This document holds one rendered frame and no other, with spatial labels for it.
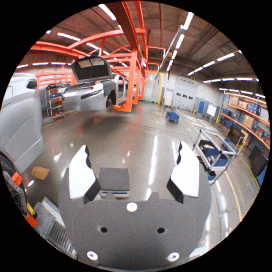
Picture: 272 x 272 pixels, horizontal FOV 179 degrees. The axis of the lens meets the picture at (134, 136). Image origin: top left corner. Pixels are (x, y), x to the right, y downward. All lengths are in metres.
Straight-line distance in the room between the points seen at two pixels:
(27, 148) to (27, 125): 0.22
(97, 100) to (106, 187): 1.95
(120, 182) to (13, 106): 1.42
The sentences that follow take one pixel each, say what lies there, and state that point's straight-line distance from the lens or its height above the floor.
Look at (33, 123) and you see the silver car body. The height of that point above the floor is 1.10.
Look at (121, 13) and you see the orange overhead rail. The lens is 2.19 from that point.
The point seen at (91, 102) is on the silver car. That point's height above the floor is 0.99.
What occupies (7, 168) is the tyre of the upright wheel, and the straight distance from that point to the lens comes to 1.01.
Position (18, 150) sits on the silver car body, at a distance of 1.11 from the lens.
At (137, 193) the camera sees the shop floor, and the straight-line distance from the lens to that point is 1.42.
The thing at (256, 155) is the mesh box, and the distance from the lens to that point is 6.45.
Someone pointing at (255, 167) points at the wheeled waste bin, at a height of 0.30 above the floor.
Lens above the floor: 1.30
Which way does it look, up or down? 30 degrees down
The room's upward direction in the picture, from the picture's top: 6 degrees clockwise
